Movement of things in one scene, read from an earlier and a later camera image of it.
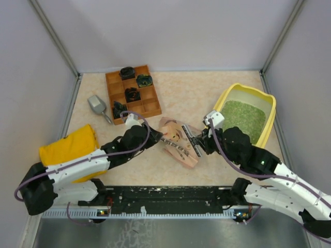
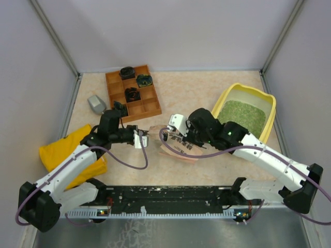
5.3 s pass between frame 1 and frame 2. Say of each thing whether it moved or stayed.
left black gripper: moved
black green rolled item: stayed
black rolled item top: stayed
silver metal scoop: stayed
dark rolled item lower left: stayed
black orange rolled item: stayed
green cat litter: stayed
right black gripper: moved
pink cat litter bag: moved
